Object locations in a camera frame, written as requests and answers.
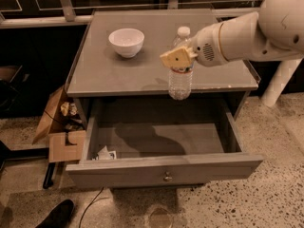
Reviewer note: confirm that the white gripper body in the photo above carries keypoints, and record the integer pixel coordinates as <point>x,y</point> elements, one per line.
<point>205,47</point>

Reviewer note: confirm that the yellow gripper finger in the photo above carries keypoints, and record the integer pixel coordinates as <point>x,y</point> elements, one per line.
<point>179,57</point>

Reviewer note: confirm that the clear plastic water bottle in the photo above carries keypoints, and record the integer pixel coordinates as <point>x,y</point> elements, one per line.
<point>180,79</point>

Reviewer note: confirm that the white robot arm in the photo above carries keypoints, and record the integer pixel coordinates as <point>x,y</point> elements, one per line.
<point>273,33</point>

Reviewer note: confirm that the open grey top drawer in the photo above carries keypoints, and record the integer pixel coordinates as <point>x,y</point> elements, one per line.
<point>196,141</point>

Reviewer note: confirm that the metal drawer knob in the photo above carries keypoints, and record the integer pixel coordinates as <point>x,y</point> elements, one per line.
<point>167,177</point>

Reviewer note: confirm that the white ceramic bowl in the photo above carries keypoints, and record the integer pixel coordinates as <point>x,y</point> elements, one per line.
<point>126,42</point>

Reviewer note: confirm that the grey wooden nightstand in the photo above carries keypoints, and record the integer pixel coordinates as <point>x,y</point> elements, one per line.
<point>99,71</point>

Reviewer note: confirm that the crumpled white paper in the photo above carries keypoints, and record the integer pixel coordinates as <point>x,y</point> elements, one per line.
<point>105,154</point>

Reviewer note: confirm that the metal window railing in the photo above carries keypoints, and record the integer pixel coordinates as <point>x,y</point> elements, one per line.
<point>66,7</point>

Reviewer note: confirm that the open cardboard box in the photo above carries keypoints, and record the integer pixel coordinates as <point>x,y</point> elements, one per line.
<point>64,145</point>

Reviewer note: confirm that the black shoe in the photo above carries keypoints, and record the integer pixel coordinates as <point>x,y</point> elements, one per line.
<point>60,216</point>

